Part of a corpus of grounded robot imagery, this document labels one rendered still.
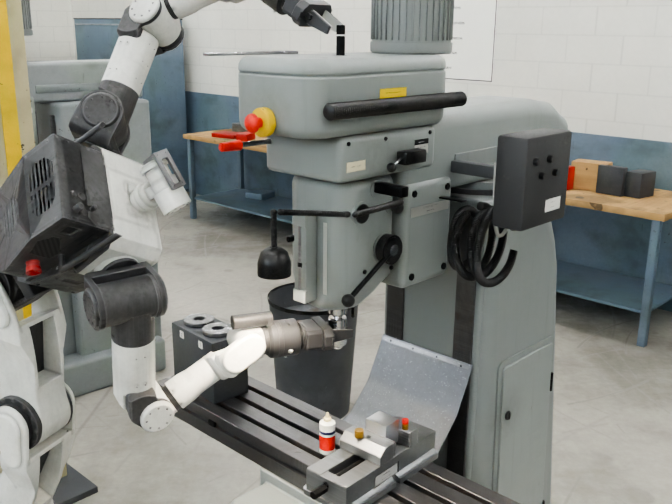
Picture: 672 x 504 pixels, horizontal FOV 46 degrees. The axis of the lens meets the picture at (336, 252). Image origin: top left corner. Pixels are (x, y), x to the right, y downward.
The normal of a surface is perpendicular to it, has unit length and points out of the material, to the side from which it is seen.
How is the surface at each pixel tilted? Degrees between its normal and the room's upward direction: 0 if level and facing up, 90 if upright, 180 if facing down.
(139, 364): 102
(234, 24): 90
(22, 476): 115
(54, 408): 81
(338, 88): 90
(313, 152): 90
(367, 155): 90
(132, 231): 58
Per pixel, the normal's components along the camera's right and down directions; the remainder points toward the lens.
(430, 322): -0.69, 0.19
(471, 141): 0.72, 0.20
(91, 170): 0.80, -0.41
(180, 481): 0.01, -0.96
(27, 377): -0.36, 0.26
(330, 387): 0.45, 0.31
